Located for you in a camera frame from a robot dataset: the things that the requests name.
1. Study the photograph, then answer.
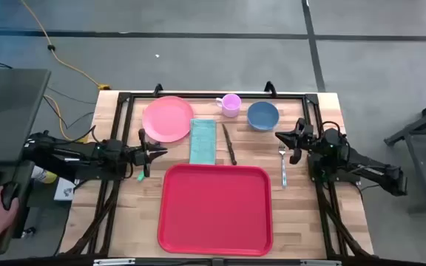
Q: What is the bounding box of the yellow extension cable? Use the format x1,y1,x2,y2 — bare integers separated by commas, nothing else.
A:
19,0,112,92

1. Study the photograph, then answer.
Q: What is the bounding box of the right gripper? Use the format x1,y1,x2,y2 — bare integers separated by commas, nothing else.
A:
274,117,316,166

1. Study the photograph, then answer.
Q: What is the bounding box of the light-blue-handled fork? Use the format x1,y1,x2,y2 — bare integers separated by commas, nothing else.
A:
277,142,288,188

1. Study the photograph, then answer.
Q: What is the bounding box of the dark grey desk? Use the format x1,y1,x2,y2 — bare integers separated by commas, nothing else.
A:
0,68,52,256

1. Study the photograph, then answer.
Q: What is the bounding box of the red plastic tray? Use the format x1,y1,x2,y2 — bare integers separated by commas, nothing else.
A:
157,164,274,257

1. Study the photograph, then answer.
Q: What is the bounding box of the white printed box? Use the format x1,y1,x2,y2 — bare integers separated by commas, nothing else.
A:
53,177,76,202

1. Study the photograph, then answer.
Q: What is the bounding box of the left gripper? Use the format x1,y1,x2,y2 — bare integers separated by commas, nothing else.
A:
123,127,169,179

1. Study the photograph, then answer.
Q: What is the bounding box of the pink plastic plate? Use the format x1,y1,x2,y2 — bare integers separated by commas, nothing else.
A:
141,95,195,143

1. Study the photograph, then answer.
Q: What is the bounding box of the teal cloth napkin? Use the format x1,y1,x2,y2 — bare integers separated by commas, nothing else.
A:
189,118,217,166

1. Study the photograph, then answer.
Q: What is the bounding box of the yellow power cable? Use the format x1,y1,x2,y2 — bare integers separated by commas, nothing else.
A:
43,95,88,144

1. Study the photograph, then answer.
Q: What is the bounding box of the black computer mouse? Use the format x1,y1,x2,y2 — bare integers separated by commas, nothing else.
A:
0,181,21,211

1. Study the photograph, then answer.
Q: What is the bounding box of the black aluminium table frame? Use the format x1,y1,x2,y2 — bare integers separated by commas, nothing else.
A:
60,90,375,262

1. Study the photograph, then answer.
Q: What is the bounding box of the yellow white bottle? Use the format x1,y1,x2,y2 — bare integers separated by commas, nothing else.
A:
30,165,58,185

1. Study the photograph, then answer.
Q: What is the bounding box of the black-handled steak knife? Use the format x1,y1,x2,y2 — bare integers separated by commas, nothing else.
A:
222,123,238,166

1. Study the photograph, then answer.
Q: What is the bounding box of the lilac plastic mug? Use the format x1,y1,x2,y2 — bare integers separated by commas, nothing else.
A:
215,93,243,118

